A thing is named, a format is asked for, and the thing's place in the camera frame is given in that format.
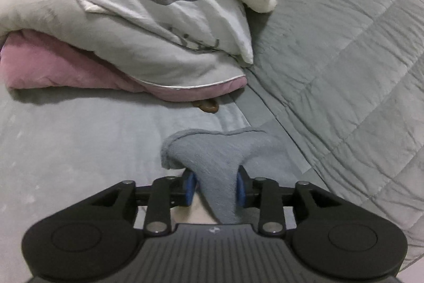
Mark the pink blanket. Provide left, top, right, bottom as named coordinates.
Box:
left=0, top=29, right=248, bottom=103

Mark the small brown object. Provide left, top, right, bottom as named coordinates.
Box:
left=192, top=97, right=220, bottom=114

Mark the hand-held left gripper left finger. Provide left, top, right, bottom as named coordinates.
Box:
left=89, top=170, right=197, bottom=235

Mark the grey quilted blanket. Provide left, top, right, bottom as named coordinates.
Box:
left=232, top=0, right=424, bottom=265

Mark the grey knit sweater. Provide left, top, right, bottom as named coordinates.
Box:
left=161, top=128, right=299, bottom=225

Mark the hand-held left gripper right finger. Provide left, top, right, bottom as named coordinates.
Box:
left=237, top=167, right=335, bottom=235

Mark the white cartoon-print pillow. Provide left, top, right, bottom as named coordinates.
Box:
left=76, top=0, right=254, bottom=65

